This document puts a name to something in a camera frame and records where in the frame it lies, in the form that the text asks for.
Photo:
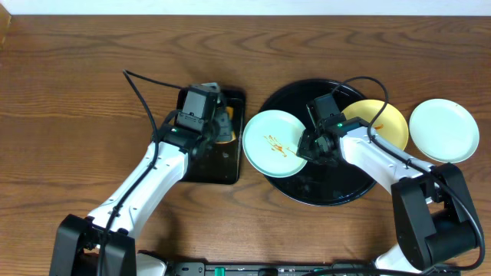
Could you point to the square black tray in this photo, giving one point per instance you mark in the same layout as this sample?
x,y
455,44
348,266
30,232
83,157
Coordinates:
x,y
220,164

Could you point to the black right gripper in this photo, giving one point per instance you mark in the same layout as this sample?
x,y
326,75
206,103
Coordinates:
x,y
304,150

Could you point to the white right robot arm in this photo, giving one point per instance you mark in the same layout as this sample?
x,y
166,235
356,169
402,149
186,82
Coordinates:
x,y
434,215

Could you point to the orange sponge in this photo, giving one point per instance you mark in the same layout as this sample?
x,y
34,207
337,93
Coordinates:
x,y
226,132

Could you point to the yellow plate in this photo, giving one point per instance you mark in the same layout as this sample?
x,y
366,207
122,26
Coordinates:
x,y
391,124

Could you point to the round black tray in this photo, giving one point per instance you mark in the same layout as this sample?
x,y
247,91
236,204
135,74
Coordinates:
x,y
315,184

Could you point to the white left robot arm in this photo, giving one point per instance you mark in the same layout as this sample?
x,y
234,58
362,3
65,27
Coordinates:
x,y
104,242

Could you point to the light green plate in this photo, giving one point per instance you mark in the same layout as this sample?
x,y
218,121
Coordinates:
x,y
444,131
270,143

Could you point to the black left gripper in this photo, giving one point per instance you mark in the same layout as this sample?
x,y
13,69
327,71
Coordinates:
x,y
223,123

